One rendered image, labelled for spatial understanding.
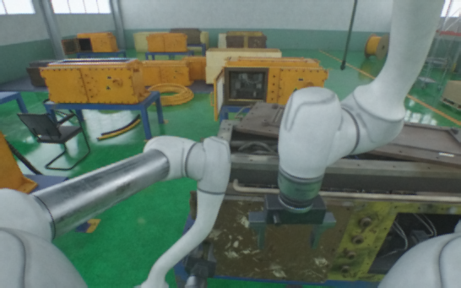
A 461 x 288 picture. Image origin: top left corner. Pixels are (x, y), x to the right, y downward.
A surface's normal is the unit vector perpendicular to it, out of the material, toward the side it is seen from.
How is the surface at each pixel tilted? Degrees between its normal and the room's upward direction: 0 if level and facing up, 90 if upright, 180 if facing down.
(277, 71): 90
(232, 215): 90
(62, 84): 90
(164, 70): 90
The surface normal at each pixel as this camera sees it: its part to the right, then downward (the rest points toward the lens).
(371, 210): -0.09, 0.48
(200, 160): -0.15, -0.11
